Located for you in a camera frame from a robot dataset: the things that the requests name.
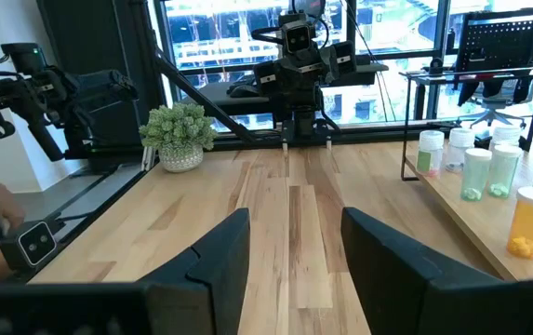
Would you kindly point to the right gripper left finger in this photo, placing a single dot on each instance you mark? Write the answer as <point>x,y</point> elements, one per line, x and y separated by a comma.
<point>219,270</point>

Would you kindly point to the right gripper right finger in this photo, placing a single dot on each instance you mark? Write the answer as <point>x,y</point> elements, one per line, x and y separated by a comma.
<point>401,284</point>

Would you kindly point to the green medicine bottle white cap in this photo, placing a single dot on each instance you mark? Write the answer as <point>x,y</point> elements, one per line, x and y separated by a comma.
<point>475,176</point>

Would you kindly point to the orange medicine bottle white cap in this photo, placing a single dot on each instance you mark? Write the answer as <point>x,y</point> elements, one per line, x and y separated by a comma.
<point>530,223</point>

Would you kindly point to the black spare robot arm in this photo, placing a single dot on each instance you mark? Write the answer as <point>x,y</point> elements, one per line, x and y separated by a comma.
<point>52,97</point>

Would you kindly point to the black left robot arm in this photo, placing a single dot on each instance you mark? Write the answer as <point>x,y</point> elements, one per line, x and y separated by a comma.
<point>301,109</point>

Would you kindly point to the black side desk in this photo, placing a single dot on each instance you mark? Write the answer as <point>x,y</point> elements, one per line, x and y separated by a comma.
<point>363,74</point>

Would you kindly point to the black computer mouse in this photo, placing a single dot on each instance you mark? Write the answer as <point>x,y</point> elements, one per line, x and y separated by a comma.
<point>243,90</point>

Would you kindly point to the large window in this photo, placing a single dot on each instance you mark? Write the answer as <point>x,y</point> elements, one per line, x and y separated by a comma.
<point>387,28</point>

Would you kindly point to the green potted plant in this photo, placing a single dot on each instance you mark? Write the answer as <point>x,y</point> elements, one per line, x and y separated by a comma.
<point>177,135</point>

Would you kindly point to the black mesh office chair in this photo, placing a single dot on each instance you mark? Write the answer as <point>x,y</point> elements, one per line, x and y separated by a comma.
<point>498,46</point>

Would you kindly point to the person's hand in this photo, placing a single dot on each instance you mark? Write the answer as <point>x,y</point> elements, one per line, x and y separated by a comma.
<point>11,207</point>

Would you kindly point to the wooden shelf black metal frame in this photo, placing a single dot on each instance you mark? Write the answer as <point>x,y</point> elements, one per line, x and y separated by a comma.
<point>480,218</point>

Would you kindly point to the black depth camera box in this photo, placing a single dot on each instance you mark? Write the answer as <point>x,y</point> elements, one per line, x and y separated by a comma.
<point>33,243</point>

